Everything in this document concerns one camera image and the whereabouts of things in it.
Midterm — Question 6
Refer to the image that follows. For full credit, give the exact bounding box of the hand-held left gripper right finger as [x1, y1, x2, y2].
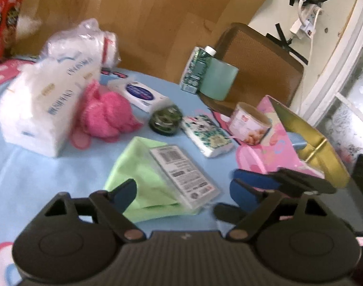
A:
[226, 179, 344, 242]

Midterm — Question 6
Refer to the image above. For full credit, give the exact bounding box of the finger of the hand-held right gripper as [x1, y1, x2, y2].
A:
[214, 202, 255, 225]
[232, 168, 337, 196]

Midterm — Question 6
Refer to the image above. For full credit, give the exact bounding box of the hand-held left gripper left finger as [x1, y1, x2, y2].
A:
[35, 178, 147, 243]

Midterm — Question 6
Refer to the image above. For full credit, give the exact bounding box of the light green cloth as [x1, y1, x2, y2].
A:
[104, 136, 200, 223]

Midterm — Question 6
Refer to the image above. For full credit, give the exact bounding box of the pink biscuit tin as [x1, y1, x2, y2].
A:
[253, 95, 352, 188]

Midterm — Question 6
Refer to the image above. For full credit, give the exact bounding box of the blue plastic case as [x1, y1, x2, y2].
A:
[289, 131, 308, 153]

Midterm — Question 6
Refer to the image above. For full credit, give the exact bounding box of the clear plastic package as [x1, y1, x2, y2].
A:
[149, 145, 221, 209]

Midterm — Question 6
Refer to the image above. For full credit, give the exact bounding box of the patterned tissue pack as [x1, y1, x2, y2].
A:
[181, 114, 234, 158]

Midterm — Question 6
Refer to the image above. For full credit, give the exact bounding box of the pink fluffy cloth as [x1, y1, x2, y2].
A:
[71, 80, 143, 151]

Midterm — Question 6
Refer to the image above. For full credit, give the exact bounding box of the dark green round tin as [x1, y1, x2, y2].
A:
[149, 105, 182, 137]

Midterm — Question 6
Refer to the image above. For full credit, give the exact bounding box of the white wipes pack blue label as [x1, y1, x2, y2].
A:
[107, 79, 170, 113]

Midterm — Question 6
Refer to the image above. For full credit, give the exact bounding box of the large white tissue pack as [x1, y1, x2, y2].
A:
[0, 52, 100, 158]

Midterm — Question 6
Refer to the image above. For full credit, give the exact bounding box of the blue cartoon bed sheet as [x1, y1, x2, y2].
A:
[0, 55, 363, 275]

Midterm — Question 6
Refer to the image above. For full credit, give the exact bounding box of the food can with white lid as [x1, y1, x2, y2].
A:
[229, 102, 273, 146]

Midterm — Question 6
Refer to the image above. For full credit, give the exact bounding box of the white-framed window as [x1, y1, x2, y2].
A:
[301, 0, 363, 170]

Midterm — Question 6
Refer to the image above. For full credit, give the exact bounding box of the teal cylinder cup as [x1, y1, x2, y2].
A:
[199, 59, 239, 101]

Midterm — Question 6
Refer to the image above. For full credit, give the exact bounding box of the brown woven chair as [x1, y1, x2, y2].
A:
[198, 22, 305, 117]

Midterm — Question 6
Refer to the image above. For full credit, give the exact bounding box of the green drink carton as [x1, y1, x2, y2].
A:
[179, 46, 218, 93]

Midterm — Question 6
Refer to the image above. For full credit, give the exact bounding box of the clear bag of white cups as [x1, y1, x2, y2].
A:
[39, 19, 121, 69]

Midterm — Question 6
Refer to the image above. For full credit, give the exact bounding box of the white power strip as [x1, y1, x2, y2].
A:
[289, 3, 324, 41]

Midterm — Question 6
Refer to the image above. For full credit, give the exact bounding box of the large wooden board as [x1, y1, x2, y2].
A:
[13, 0, 276, 84]

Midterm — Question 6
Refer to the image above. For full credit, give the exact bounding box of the white power cable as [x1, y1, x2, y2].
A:
[309, 7, 323, 64]

